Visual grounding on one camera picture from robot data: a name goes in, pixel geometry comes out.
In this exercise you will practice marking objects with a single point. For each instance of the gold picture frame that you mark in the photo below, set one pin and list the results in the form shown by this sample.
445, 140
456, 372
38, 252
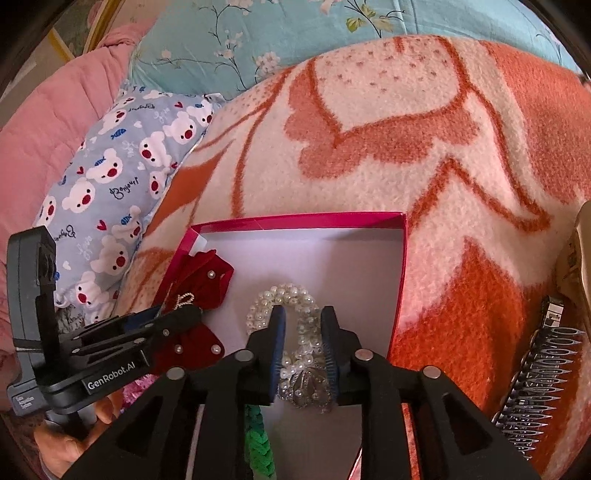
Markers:
81, 27

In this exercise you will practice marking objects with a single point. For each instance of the blue floral pillow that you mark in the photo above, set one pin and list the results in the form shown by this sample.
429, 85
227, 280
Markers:
226, 47

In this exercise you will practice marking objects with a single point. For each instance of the black hair comb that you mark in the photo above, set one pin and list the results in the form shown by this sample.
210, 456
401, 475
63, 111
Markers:
539, 384

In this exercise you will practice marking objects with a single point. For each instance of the beige claw hair clip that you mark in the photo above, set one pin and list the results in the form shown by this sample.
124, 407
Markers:
573, 266

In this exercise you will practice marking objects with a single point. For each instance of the dark red velvet bow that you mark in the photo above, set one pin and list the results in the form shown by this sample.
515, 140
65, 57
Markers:
193, 285

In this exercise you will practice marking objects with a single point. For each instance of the silver wrist watch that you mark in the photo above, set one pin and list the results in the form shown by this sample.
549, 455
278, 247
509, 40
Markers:
551, 312

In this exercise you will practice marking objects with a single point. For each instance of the pink quilt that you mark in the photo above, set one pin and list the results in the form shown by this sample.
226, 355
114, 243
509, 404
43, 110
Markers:
40, 139

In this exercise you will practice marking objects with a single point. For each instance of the red shallow gift box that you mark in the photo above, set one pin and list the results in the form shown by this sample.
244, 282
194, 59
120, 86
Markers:
352, 261

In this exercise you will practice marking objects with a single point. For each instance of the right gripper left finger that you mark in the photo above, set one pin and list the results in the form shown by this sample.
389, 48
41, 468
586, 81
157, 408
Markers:
192, 426

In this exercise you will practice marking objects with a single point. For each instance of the orange white fleece blanket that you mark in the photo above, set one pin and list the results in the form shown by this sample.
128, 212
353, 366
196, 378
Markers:
484, 148

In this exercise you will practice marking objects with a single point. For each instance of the bear print blue pillow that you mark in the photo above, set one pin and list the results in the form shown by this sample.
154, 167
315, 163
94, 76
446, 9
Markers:
99, 209

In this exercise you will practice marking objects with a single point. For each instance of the pink ribbon flower scrunchie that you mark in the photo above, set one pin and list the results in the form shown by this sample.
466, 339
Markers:
135, 389

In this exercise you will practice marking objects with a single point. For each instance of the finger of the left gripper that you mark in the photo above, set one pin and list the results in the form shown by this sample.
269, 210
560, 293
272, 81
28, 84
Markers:
119, 330

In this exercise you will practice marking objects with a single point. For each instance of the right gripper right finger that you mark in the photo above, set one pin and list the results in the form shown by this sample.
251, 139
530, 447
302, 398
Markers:
414, 422

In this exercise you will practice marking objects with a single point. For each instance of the left hand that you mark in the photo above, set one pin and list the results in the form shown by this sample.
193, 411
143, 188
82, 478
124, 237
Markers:
58, 451

